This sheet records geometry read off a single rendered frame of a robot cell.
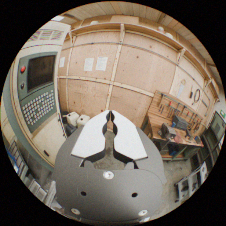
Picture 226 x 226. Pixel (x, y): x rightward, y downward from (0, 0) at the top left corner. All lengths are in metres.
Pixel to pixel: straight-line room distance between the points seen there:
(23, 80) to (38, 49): 0.28
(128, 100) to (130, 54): 0.95
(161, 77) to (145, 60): 0.44
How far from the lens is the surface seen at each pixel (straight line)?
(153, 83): 1.59
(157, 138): 1.15
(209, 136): 3.75
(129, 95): 1.59
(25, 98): 0.73
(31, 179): 1.13
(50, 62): 0.84
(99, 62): 1.68
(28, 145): 0.37
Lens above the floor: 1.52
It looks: 32 degrees down
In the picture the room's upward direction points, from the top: 13 degrees clockwise
